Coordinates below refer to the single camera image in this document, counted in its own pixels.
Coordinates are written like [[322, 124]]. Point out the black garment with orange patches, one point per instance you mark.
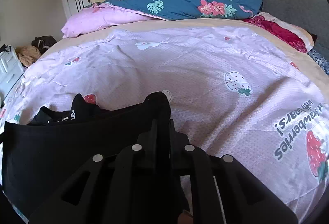
[[51, 147]]

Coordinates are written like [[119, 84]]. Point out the black bag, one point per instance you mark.
[[45, 43]]

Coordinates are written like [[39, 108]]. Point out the person's right hand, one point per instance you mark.
[[185, 218]]

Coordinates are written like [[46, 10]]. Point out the blue patterned pillow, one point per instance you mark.
[[321, 62]]

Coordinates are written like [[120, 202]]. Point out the blue and pink floral quilt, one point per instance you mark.
[[180, 3]]

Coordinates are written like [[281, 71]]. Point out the white drawer cabinet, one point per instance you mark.
[[10, 69]]

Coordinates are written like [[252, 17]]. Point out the yellow brown clothes pile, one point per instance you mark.
[[28, 55]]

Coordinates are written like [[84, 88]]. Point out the pink strawberry print blanket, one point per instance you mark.
[[180, 59]]

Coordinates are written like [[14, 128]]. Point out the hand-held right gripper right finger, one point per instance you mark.
[[172, 141]]

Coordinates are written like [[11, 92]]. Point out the bed with beige sheet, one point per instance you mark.
[[282, 44]]

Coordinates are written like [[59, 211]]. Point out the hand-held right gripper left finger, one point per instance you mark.
[[153, 141]]

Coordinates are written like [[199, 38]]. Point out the red patterned pillow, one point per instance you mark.
[[280, 31]]

